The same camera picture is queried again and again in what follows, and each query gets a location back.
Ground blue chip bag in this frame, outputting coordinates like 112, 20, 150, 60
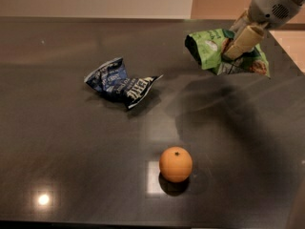
84, 57, 161, 110

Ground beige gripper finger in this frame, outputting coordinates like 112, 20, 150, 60
230, 10, 254, 34
222, 25, 264, 60

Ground orange fruit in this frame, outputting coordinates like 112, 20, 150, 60
159, 147, 193, 183

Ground green rice chip bag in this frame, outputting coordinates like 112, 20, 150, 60
185, 29, 270, 77

